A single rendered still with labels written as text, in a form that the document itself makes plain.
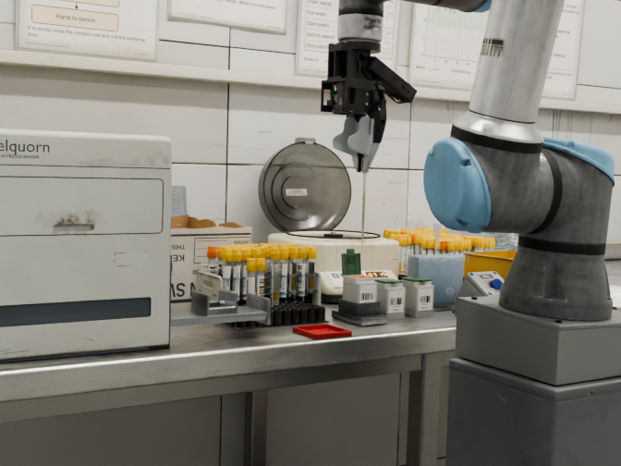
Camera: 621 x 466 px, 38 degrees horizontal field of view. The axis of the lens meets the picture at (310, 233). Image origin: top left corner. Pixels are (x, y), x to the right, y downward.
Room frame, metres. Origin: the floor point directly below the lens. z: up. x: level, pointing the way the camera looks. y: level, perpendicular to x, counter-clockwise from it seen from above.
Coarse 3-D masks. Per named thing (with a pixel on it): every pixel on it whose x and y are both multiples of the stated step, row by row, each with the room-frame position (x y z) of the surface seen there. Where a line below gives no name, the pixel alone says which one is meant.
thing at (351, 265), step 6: (348, 252) 1.54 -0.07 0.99; (354, 252) 1.54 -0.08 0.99; (342, 258) 1.53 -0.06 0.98; (348, 258) 1.53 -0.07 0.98; (354, 258) 1.54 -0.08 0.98; (342, 264) 1.53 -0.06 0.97; (348, 264) 1.53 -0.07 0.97; (354, 264) 1.54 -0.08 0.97; (360, 264) 1.55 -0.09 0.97; (342, 270) 1.53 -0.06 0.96; (348, 270) 1.53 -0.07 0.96; (354, 270) 1.54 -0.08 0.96; (360, 270) 1.54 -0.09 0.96
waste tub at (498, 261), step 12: (468, 252) 1.76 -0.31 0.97; (480, 252) 1.79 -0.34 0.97; (492, 252) 1.81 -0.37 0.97; (504, 252) 1.83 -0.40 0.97; (516, 252) 1.82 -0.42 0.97; (468, 264) 1.76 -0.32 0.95; (480, 264) 1.73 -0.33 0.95; (492, 264) 1.71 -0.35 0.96; (504, 264) 1.69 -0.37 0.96; (504, 276) 1.68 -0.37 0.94
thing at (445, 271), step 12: (408, 264) 1.68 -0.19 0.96; (420, 264) 1.65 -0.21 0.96; (432, 264) 1.66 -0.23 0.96; (444, 264) 1.67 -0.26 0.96; (456, 264) 1.68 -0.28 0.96; (408, 276) 1.67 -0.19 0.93; (420, 276) 1.65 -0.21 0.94; (432, 276) 1.66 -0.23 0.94; (444, 276) 1.67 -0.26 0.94; (456, 276) 1.68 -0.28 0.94; (444, 288) 1.67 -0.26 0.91; (456, 288) 1.68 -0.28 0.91; (444, 300) 1.67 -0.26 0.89
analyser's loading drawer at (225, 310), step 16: (224, 288) 1.36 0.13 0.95; (192, 304) 1.34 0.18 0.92; (208, 304) 1.30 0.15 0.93; (224, 304) 1.35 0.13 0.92; (256, 304) 1.37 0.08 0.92; (176, 320) 1.26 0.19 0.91; (192, 320) 1.28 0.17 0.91; (208, 320) 1.29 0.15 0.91; (224, 320) 1.31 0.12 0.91; (240, 320) 1.32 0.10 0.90; (256, 320) 1.37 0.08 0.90
